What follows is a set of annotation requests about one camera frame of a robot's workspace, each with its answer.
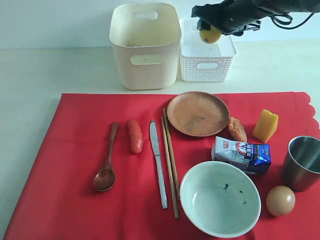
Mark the orange fried food piece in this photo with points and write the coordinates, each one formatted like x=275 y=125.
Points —
x=237 y=130

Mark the yellow lemon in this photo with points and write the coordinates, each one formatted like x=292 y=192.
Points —
x=210 y=36

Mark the blue white milk carton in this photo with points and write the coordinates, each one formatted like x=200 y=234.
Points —
x=254 y=159

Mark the red salmon sushi piece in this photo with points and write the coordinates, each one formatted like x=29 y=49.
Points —
x=135 y=136

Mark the white lattice plastic basket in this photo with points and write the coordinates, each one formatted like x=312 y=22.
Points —
x=201 y=62

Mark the wooden chopstick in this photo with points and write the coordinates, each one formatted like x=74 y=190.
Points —
x=171 y=152
x=169 y=169

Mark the left wooden chopstick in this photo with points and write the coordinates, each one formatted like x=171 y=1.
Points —
x=169 y=169

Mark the stainless steel cup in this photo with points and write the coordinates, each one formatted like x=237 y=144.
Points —
x=301 y=166

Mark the brown egg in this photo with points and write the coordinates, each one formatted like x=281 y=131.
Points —
x=280 y=201

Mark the red tablecloth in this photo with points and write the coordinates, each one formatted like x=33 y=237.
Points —
x=58 y=201

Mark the right wooden chopstick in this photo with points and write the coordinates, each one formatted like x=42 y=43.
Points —
x=171 y=152

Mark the orange cheese wedge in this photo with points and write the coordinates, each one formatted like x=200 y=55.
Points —
x=266 y=126

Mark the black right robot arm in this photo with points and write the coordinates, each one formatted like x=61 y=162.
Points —
x=279 y=10

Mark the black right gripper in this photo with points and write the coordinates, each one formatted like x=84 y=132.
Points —
x=231 y=17

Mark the stainless steel table knife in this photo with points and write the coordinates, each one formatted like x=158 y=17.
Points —
x=153 y=134

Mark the pale green ceramic bowl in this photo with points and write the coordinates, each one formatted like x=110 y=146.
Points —
x=220 y=199

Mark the brown wooden spoon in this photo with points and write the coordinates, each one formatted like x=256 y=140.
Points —
x=105 y=177

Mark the cream plastic bin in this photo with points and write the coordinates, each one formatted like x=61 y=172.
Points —
x=145 y=41

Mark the brown wooden plate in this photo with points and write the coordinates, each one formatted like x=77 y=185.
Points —
x=198 y=114

